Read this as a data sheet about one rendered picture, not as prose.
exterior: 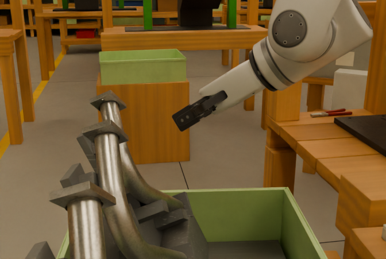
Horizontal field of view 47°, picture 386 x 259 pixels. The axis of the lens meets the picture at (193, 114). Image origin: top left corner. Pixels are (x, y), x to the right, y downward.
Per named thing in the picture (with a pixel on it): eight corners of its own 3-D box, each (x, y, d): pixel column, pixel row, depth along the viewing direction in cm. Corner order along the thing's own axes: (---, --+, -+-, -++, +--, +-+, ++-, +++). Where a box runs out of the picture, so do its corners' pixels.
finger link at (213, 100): (236, 82, 72) (211, 99, 75) (216, 93, 65) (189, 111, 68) (240, 89, 72) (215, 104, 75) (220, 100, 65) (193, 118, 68)
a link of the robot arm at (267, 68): (275, 33, 73) (260, 43, 74) (259, 38, 65) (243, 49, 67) (302, 77, 73) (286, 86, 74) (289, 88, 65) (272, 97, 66)
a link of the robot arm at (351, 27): (282, 82, 63) (303, 83, 71) (369, 31, 57) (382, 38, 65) (256, 32, 65) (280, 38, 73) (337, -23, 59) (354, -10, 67)
